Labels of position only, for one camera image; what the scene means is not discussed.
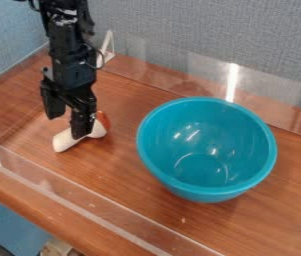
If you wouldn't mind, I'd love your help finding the clear acrylic front barrier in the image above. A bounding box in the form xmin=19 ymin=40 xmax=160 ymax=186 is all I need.
xmin=0 ymin=146 xmax=223 ymax=256

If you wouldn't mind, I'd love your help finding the clear acrylic back barrier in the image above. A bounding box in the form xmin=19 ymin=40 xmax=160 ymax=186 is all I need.
xmin=104 ymin=36 xmax=301 ymax=135

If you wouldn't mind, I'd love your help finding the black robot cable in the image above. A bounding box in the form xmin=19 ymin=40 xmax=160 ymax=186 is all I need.
xmin=83 ymin=46 xmax=107 ymax=71

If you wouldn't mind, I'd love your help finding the clear acrylic left barrier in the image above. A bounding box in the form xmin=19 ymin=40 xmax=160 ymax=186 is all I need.
xmin=0 ymin=41 xmax=60 ymax=141

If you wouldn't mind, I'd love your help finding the clear acrylic corner bracket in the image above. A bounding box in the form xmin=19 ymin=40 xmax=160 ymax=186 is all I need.
xmin=96 ymin=30 xmax=115 ymax=68

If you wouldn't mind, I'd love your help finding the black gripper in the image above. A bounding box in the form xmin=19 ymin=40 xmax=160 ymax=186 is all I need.
xmin=40 ymin=49 xmax=96 ymax=140

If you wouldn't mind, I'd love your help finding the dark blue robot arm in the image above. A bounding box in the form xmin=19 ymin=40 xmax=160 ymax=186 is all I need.
xmin=15 ymin=0 xmax=97 ymax=139

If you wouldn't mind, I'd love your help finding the blue plastic bowl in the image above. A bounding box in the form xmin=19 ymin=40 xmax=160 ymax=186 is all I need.
xmin=136 ymin=97 xmax=278 ymax=203

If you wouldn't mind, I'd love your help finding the clear acrylic barrier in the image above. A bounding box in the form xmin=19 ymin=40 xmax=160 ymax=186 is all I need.
xmin=0 ymin=41 xmax=60 ymax=141
xmin=0 ymin=146 xmax=223 ymax=256
xmin=104 ymin=36 xmax=301 ymax=135

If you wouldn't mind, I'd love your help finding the white brown toy mushroom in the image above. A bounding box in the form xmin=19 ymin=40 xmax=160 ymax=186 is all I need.
xmin=52 ymin=111 xmax=110 ymax=153

